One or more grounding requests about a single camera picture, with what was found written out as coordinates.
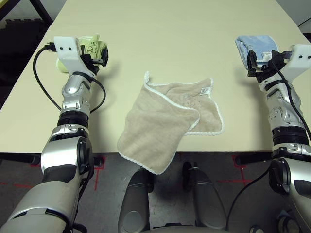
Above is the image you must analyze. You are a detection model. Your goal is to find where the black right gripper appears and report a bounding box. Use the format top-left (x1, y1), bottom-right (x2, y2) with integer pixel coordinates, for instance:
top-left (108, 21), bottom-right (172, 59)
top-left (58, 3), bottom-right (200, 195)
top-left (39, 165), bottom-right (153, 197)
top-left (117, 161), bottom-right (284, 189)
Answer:
top-left (247, 50), bottom-right (290, 82)

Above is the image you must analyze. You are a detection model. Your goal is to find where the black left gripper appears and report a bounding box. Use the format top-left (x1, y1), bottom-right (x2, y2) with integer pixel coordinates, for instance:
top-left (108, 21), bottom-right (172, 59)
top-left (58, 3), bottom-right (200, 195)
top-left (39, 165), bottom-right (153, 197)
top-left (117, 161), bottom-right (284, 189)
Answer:
top-left (81, 47), bottom-right (109, 76)

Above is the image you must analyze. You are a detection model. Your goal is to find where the beige towel with white trim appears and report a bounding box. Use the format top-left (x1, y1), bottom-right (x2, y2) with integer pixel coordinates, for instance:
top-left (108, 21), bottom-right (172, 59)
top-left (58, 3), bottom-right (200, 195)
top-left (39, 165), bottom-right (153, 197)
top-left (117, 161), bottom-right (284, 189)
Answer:
top-left (116, 71), bottom-right (225, 175)

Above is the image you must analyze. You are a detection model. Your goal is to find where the green folded towel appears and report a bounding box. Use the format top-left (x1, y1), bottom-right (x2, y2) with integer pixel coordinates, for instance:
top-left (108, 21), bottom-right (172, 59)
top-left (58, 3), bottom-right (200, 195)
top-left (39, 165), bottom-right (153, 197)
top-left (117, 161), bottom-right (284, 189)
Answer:
top-left (55, 33), bottom-right (107, 75)

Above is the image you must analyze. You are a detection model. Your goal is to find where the blue folded towel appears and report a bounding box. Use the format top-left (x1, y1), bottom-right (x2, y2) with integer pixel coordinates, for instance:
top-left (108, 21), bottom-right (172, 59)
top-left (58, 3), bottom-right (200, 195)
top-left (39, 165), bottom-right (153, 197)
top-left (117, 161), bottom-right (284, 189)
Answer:
top-left (235, 35), bottom-right (280, 71)

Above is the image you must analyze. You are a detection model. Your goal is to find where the black foam mat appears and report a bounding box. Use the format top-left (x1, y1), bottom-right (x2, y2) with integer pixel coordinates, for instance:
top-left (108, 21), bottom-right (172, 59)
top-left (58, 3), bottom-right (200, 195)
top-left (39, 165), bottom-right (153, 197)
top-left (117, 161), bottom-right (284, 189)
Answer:
top-left (0, 18), bottom-right (48, 107)

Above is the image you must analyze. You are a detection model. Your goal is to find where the grey right robot leg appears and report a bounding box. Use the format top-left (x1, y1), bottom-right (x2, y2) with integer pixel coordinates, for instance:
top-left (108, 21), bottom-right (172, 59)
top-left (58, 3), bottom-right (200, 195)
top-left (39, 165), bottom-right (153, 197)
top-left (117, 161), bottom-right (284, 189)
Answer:
top-left (182, 161), bottom-right (228, 230)

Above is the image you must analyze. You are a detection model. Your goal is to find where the dark shoe with yellow insole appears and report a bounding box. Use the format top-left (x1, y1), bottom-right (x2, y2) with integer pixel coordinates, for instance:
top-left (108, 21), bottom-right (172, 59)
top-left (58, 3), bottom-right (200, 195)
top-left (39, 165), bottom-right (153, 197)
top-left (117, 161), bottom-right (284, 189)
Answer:
top-left (276, 210), bottom-right (301, 233)

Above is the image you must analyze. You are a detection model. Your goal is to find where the grey robot torso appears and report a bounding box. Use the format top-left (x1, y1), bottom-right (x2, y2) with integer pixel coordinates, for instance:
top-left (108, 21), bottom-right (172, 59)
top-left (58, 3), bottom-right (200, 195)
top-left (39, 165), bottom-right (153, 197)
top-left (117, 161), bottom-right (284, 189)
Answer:
top-left (150, 224), bottom-right (229, 233)

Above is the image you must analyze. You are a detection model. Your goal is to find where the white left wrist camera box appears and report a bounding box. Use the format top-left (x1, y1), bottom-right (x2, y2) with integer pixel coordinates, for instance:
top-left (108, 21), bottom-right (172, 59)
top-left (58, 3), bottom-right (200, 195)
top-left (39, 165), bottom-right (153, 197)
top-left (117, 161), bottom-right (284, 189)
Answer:
top-left (53, 36), bottom-right (85, 73)

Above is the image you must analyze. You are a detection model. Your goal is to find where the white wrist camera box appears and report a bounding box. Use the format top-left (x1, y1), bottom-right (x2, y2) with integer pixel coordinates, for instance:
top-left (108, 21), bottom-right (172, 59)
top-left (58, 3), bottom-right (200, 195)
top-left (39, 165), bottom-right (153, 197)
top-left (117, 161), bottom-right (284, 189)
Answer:
top-left (281, 44), bottom-right (311, 82)
top-left (53, 36), bottom-right (85, 73)

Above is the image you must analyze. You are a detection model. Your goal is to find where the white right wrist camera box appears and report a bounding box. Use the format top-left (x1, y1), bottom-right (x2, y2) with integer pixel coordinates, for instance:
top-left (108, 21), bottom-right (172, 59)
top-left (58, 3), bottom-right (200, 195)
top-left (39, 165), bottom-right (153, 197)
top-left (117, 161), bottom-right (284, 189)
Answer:
top-left (281, 44), bottom-right (311, 82)

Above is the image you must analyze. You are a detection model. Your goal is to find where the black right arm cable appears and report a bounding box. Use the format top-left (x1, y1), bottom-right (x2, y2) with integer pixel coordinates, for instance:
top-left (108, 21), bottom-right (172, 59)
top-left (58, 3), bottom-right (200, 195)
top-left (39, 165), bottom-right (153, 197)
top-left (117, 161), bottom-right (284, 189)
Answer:
top-left (225, 59), bottom-right (311, 231)

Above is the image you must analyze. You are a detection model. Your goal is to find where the black metal frame bar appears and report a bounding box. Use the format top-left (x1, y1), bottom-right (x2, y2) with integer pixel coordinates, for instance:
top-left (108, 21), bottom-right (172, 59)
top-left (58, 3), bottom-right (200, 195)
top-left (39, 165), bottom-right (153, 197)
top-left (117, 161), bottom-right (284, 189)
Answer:
top-left (30, 0), bottom-right (54, 25)

